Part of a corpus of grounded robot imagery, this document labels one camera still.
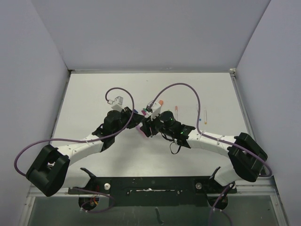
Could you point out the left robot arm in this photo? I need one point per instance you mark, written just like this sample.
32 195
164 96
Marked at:
49 169

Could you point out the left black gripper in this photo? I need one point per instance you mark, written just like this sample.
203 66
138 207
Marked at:
135 119

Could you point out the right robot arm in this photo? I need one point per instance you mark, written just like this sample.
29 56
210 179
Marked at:
245 155

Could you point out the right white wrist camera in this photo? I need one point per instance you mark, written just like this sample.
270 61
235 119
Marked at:
153 109

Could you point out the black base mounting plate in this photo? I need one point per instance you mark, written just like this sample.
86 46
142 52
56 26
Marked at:
198 191

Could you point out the yellow cap pen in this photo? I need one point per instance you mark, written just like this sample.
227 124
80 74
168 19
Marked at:
205 116

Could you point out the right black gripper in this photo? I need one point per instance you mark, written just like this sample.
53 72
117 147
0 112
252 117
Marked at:
148 127

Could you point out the pink highlighter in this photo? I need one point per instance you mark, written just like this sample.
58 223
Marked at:
141 132

